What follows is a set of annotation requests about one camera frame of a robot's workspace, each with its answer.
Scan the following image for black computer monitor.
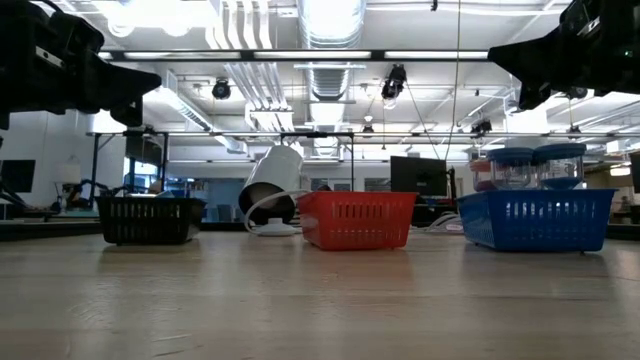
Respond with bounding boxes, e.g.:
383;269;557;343
0;159;37;195
389;155;449;197

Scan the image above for black plastic basket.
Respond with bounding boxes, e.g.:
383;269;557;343
95;195;207;246

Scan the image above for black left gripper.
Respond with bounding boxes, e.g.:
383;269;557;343
0;0;162;131

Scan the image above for black background rig frame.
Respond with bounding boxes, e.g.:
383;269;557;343
85;128;357;200

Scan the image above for silver ceiling air duct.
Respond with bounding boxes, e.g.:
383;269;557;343
297;0;369;104

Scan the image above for black aluminium table frame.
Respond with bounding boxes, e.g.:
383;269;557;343
0;218;640;242

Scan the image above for white round cable switch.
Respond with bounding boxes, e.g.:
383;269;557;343
254;218;297;237

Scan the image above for white spot lamp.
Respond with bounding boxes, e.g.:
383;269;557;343
238;144;305;226

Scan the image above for black overhead light bar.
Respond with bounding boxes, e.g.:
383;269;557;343
97;48;494;63

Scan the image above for white cylindrical appliance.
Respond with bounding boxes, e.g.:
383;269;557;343
504;135;551;150

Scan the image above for blue plastic basket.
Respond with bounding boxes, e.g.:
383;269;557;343
457;188;617;253

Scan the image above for black overhead camera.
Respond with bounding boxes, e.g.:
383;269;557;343
380;63;409;101

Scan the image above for red plastic basket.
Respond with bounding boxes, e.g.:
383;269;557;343
297;191;419;251

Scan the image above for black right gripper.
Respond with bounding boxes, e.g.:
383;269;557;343
487;0;640;110

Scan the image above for light blue capped sand timer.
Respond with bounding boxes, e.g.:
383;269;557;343
486;147;536;191

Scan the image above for clear jars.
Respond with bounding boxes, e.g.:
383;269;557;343
532;143;587;191

